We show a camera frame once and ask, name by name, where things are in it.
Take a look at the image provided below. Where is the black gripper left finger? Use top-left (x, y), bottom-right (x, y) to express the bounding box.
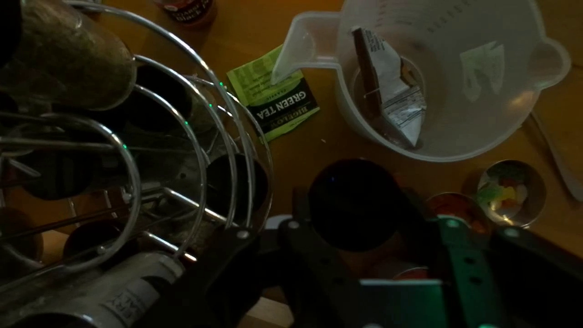
top-left (277, 187), bottom-right (367, 328)

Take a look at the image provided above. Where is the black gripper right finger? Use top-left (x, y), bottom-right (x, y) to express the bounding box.
top-left (432, 213), bottom-right (583, 328)

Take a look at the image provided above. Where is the black pepper container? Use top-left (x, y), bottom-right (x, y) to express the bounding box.
top-left (306, 156), bottom-right (434, 282)

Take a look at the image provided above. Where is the clear plastic measuring jug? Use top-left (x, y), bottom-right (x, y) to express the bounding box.
top-left (270, 0), bottom-right (574, 163)

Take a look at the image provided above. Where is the brown sachet in jug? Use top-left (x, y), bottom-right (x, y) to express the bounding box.
top-left (352, 25), bottom-right (428, 149)

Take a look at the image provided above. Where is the red spice container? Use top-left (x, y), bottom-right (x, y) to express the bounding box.
top-left (153, 0), bottom-right (219, 27)

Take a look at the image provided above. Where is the red measuring spoon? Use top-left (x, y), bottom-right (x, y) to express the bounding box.
top-left (425, 189), bottom-right (496, 236)

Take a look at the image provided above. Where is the white plastic spoon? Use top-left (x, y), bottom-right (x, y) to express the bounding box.
top-left (527, 109), bottom-right (583, 203)

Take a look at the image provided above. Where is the green tea bag packet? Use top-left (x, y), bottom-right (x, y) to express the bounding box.
top-left (226, 45), bottom-right (323, 145)

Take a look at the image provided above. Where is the white labelled spice jar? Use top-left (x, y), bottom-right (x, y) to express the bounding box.
top-left (0, 251), bottom-right (186, 328)

